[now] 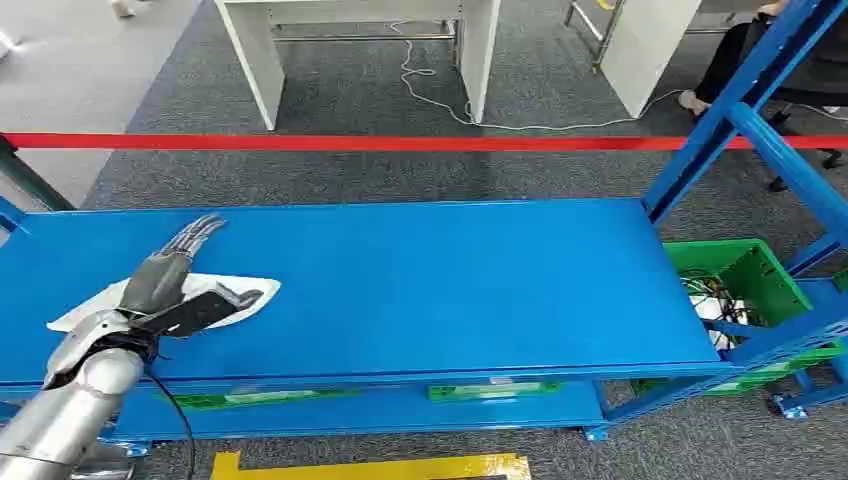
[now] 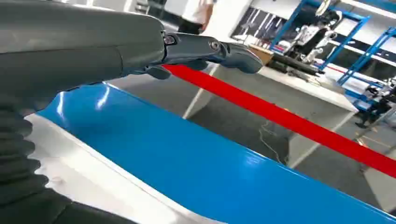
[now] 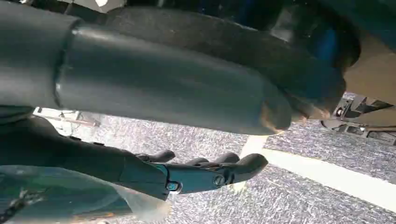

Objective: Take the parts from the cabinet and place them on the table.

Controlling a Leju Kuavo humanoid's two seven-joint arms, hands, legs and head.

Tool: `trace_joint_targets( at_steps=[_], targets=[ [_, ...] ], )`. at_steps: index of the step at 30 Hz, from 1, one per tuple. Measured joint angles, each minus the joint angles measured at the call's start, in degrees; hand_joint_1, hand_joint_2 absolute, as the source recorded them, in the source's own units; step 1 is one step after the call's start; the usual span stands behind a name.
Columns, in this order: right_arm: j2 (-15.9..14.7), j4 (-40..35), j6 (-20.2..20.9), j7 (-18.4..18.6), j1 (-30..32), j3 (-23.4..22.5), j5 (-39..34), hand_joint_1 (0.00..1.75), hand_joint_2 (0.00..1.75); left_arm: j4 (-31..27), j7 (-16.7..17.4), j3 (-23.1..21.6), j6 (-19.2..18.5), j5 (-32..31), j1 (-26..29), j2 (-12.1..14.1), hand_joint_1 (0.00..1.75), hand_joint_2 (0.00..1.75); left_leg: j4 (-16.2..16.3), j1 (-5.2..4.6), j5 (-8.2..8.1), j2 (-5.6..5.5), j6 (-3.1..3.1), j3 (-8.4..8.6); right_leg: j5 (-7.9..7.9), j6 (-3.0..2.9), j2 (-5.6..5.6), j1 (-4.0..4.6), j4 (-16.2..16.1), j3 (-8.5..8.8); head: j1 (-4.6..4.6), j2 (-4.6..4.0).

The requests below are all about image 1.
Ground person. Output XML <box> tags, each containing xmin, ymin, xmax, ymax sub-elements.
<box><xmin>678</xmin><ymin>0</ymin><xmax>848</xmax><ymax>119</ymax></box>

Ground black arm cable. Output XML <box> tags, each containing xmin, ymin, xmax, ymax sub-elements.
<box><xmin>142</xmin><ymin>369</ymin><xmax>198</xmax><ymax>480</ymax></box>

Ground blue metal rack frame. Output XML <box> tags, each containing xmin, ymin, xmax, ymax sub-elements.
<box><xmin>582</xmin><ymin>0</ymin><xmax>848</xmax><ymax>443</ymax></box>

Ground long green label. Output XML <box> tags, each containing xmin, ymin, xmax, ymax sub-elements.
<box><xmin>165</xmin><ymin>388</ymin><xmax>359</xmax><ymax>409</ymax></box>

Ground blue conveyor table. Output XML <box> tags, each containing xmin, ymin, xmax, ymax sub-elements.
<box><xmin>0</xmin><ymin>197</ymin><xmax>733</xmax><ymax>443</ymax></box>

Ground white curved plastic part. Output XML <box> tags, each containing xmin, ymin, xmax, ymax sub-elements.
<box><xmin>46</xmin><ymin>272</ymin><xmax>282</xmax><ymax>334</ymax></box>

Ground white floor cable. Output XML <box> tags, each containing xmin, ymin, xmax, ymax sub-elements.
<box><xmin>387</xmin><ymin>19</ymin><xmax>690</xmax><ymax>132</ymax></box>

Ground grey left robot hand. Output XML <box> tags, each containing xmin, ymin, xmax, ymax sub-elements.
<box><xmin>117</xmin><ymin>213</ymin><xmax>265</xmax><ymax>340</ymax></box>

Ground steel frame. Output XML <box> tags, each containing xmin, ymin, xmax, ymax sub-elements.
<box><xmin>564</xmin><ymin>0</ymin><xmax>625</xmax><ymax>69</ymax></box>

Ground short green label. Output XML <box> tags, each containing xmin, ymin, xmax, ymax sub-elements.
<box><xmin>427</xmin><ymin>380</ymin><xmax>564</xmax><ymax>403</ymax></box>

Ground white desk side panel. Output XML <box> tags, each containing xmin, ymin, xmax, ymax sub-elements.
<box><xmin>599</xmin><ymin>0</ymin><xmax>702</xmax><ymax>121</ymax></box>

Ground red barrier tape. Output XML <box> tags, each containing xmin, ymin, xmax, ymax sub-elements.
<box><xmin>0</xmin><ymin>132</ymin><xmax>848</xmax><ymax>153</ymax></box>

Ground green plastic crate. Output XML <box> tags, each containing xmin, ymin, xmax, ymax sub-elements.
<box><xmin>629</xmin><ymin>238</ymin><xmax>848</xmax><ymax>399</ymax></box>

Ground yellow floor tape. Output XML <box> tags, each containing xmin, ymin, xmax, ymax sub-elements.
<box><xmin>210</xmin><ymin>451</ymin><xmax>533</xmax><ymax>480</ymax></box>

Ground black office chair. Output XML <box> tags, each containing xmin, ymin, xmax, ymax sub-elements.
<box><xmin>767</xmin><ymin>86</ymin><xmax>848</xmax><ymax>193</ymax></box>

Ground dark green pole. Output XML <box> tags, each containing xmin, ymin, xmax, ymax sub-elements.
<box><xmin>0</xmin><ymin>135</ymin><xmax>77</xmax><ymax>213</ymax></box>

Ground black cables in crate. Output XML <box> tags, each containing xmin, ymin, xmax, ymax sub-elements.
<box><xmin>680</xmin><ymin>270</ymin><xmax>753</xmax><ymax>347</ymax></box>

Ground white desk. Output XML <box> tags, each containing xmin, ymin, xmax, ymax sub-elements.
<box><xmin>213</xmin><ymin>0</ymin><xmax>503</xmax><ymax>132</ymax></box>

